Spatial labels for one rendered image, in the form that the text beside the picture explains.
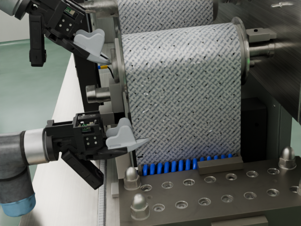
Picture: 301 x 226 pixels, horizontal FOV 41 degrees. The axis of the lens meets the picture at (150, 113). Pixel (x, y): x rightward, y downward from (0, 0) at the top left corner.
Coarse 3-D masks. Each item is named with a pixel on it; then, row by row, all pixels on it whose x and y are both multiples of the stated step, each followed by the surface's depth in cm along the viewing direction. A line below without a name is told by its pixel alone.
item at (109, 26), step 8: (88, 0) 173; (96, 24) 178; (104, 24) 178; (112, 24) 178; (104, 32) 180; (112, 32) 180; (112, 40) 182; (104, 48) 183; (104, 72) 188; (112, 72) 188
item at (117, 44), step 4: (236, 28) 83; (240, 32) 82; (240, 36) 81; (116, 40) 82; (240, 40) 81; (116, 44) 81; (240, 44) 81; (116, 48) 80; (116, 52) 80; (244, 52) 81; (116, 56) 80; (244, 56) 81; (120, 60) 80; (244, 60) 82; (120, 64) 80; (124, 64) 80; (244, 64) 82; (120, 68) 80; (120, 72) 80; (120, 76) 81; (120, 80) 81; (120, 84) 82; (124, 88) 83
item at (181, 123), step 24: (144, 96) 82; (168, 96) 83; (192, 96) 83; (216, 96) 84; (240, 96) 84; (144, 120) 85; (168, 120) 85; (192, 120) 86; (216, 120) 86; (240, 120) 87; (144, 144) 87; (168, 144) 88; (192, 144) 88; (216, 144) 89; (240, 144) 89
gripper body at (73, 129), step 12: (48, 120) 85; (72, 120) 83; (84, 120) 84; (96, 120) 84; (48, 132) 82; (60, 132) 82; (72, 132) 82; (84, 132) 82; (96, 132) 81; (48, 144) 82; (60, 144) 85; (72, 144) 84; (84, 144) 82; (96, 144) 84; (48, 156) 82; (84, 156) 83
